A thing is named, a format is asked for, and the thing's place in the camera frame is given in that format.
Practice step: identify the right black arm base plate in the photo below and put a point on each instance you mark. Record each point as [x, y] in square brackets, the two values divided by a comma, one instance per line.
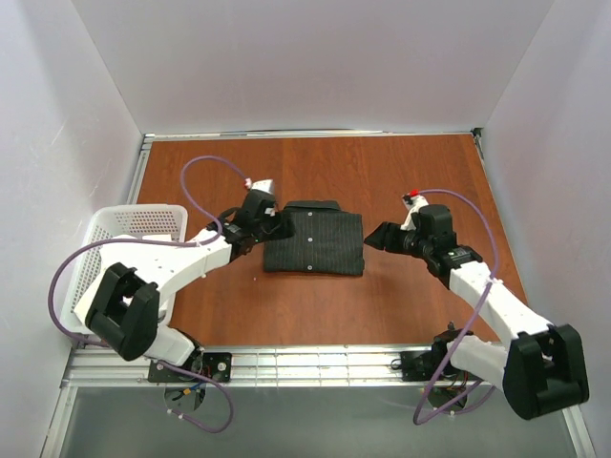
[416, 366]

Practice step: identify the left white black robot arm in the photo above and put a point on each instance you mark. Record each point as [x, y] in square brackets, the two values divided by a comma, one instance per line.
[123, 304]

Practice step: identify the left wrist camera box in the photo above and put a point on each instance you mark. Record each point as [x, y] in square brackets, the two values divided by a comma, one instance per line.
[259, 205]

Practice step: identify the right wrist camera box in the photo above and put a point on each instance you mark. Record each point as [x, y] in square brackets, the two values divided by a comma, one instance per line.
[431, 222]

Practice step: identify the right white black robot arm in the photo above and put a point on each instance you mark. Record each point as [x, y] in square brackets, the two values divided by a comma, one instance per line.
[540, 367]

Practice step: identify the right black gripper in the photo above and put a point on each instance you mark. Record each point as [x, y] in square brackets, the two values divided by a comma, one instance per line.
[389, 237]

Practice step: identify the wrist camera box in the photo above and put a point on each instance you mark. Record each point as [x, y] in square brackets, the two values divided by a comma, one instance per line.
[431, 222]
[259, 205]

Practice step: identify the white shirt in basket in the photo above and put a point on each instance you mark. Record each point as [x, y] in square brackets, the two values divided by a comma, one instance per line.
[143, 254]

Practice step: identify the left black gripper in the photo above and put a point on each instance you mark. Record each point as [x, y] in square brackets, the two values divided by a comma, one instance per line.
[279, 226]

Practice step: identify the aluminium front frame rail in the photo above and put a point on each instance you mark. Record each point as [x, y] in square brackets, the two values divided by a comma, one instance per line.
[308, 401]

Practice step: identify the dark pinstriped long sleeve shirt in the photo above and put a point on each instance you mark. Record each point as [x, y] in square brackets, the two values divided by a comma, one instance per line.
[327, 240]

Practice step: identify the white plastic laundry basket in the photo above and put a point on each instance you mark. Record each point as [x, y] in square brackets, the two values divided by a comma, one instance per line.
[142, 221]

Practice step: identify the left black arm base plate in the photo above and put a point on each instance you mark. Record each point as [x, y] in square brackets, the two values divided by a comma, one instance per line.
[214, 365]

